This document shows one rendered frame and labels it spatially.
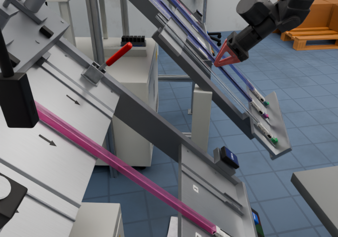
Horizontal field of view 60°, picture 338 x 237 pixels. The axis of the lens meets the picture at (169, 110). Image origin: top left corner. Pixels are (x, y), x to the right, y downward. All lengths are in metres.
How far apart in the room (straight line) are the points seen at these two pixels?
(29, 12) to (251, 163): 1.68
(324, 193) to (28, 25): 0.88
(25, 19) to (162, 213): 1.31
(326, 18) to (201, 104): 3.71
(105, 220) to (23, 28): 0.54
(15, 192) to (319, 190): 0.87
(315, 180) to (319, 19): 3.60
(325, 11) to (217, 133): 2.78
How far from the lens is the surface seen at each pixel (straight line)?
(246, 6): 0.81
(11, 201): 0.31
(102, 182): 1.82
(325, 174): 1.08
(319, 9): 4.44
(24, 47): 0.44
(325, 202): 0.99
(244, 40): 0.86
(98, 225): 0.83
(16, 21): 0.48
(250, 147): 2.09
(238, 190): 0.76
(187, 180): 0.61
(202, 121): 0.99
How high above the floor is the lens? 1.27
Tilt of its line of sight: 32 degrees down
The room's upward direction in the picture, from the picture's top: straight up
